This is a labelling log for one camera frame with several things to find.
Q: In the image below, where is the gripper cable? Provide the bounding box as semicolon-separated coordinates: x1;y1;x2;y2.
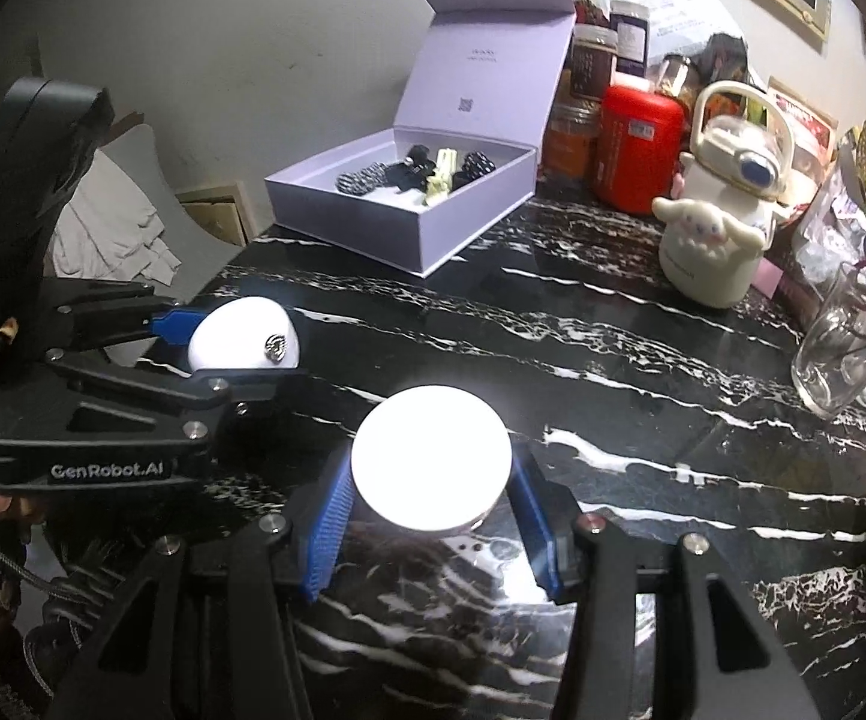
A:
0;491;104;602

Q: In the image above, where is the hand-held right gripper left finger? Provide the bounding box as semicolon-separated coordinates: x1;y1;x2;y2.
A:
47;457;359;720

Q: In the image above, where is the white round case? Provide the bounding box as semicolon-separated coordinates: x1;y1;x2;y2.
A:
350;386;514;539

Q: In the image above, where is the wooden panel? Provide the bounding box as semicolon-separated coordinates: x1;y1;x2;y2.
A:
174;180;258;248

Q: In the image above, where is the cream claw hair clip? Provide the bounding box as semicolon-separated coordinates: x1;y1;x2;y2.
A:
422;150;458;207

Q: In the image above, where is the red snack bag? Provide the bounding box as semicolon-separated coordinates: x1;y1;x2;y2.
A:
766;79;839;166

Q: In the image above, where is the lavender gift box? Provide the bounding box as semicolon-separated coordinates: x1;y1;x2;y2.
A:
264;0;578;278

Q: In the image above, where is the white domed case lid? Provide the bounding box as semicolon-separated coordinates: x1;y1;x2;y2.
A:
187;297;303;374

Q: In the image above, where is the red canister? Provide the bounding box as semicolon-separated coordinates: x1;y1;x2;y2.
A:
596;82;685;215

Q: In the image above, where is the printed paper sheet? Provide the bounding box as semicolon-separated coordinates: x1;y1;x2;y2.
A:
609;0;738;68

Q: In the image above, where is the blue label jar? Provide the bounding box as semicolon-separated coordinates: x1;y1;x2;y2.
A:
609;1;653;80

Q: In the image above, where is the grey chair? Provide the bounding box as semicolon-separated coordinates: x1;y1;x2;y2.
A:
92;124;246;293

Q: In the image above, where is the black claw hair clip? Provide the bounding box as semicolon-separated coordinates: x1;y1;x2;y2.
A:
392;142;435;192

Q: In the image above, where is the orange label jar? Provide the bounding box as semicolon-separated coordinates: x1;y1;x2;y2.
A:
540;99;603;179

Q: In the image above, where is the small pink box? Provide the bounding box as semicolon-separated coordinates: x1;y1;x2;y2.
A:
751;255;786;297

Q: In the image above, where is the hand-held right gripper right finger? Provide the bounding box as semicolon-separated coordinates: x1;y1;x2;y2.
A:
512;454;824;720

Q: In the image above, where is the dark snack bag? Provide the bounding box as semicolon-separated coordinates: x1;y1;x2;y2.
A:
695;34;753;91

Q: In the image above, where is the clear plastic bag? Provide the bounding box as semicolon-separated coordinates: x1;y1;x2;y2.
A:
789;131;866;293

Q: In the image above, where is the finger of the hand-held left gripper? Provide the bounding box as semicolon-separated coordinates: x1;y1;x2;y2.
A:
43;352;308;422
39;277;211;355

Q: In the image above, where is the small nut jar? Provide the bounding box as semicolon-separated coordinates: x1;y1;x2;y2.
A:
654;54;696;102

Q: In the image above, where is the gingham hair bow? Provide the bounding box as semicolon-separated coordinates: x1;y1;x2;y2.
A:
337;163;389;197

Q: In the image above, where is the white cartoon water bottle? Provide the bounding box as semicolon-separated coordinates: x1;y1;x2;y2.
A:
652;81;790;310

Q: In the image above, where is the white cloth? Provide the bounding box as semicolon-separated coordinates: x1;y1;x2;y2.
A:
50;150;183;286

